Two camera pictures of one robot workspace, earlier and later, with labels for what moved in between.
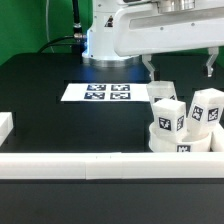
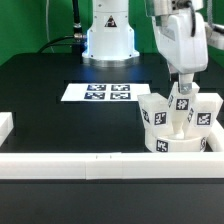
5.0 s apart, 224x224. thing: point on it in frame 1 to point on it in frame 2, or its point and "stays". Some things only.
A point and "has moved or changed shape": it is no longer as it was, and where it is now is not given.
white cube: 163,89 to 156,114
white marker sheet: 105,92 stays
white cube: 169,117 to 178,105
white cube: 206,111 has moved or changed shape
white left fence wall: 6,125 stays
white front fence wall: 112,165 stays
